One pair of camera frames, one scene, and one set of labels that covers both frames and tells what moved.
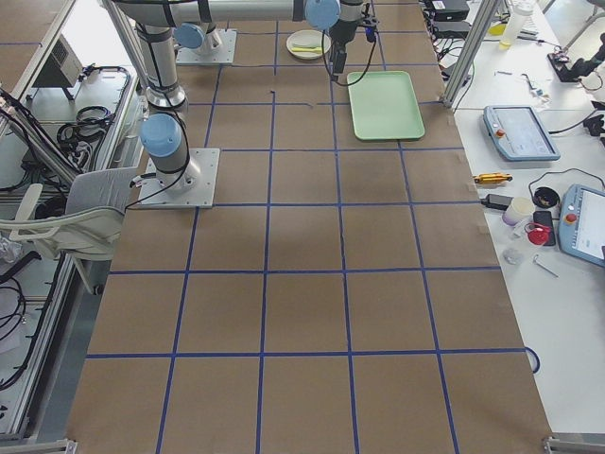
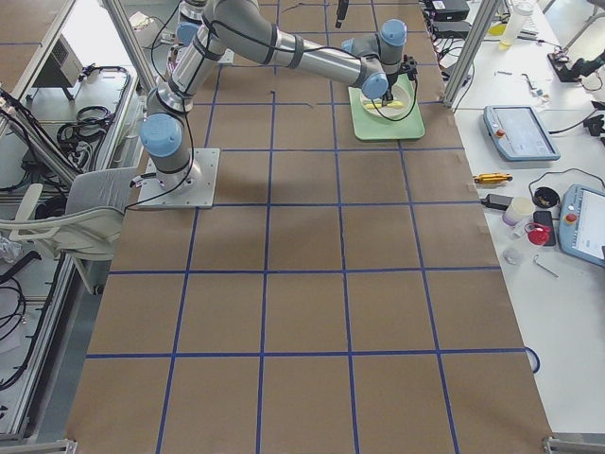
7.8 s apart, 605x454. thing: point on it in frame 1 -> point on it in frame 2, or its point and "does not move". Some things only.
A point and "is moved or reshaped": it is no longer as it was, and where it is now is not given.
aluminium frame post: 486,11 does not move
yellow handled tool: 492,178 does not move
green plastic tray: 384,107 does not move
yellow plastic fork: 302,49 is moved or reshaped
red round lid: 537,234 does not move
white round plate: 307,38 is moved or reshaped
